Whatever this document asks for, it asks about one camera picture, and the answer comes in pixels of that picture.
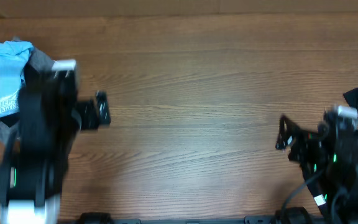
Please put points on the folded grey garment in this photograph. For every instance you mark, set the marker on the folded grey garment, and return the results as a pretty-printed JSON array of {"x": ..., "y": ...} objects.
[{"x": 38, "y": 62}]

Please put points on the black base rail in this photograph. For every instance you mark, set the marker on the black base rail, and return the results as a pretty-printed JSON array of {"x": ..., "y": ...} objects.
[{"x": 105, "y": 218}]

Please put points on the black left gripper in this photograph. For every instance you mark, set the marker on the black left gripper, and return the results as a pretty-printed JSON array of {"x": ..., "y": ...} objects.
[{"x": 92, "y": 116}]

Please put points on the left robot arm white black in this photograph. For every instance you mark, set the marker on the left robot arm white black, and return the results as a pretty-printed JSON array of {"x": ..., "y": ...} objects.
[{"x": 35, "y": 160}]

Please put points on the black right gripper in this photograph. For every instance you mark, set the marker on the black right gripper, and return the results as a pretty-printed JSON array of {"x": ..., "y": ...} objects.
[{"x": 302, "y": 137}]

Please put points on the light blue printed t-shirt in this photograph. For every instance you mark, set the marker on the light blue printed t-shirt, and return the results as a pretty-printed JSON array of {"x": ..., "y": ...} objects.
[{"x": 14, "y": 55}]

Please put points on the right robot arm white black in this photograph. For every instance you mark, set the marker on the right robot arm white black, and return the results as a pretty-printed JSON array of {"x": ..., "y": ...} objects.
[{"x": 328, "y": 159}]

